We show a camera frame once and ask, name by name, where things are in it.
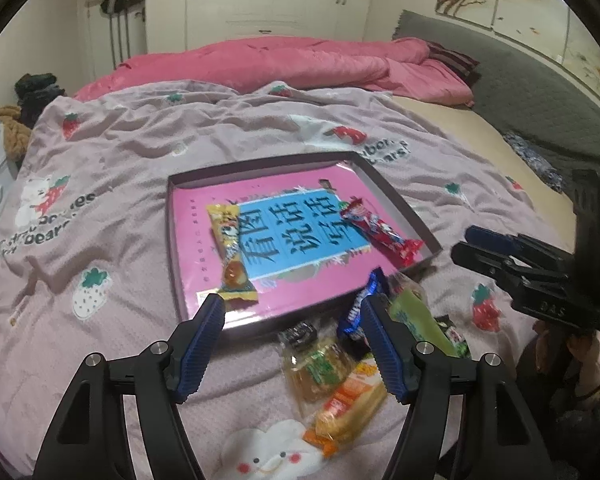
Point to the black clothes pile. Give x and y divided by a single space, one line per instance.
37 92

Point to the dark cardboard box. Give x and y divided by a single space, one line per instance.
171 220

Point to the yellow snack packet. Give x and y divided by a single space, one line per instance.
230 245

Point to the red snack packet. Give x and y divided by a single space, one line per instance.
380 232

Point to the pink book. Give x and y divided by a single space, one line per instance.
195 220

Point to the dark striped pillow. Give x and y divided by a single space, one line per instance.
455 60

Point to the small black candy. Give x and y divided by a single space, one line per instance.
297 335

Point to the grey padded headboard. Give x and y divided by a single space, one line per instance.
530 85

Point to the brown plush toy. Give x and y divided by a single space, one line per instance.
12 135

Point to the beige bed sheet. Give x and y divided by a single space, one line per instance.
455 125

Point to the dark floral cloth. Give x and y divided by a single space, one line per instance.
535 157

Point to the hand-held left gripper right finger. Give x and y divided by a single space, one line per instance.
385 355

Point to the light green snack packet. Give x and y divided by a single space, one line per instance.
415 320

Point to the white wardrobe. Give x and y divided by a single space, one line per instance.
255 10

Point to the orange cake packet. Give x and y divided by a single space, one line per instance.
345 405

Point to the blue cookie packet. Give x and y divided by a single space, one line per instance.
352 317

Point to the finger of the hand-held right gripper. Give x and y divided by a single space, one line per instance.
480 257
487 238

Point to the pink quilt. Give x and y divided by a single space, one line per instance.
280 65

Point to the clear green label cake packet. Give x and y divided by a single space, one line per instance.
320 370

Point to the strawberry printed blanket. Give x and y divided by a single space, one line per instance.
130 185

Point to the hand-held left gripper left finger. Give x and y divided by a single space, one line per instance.
200 350

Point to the person's right hand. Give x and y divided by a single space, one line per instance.
587 360

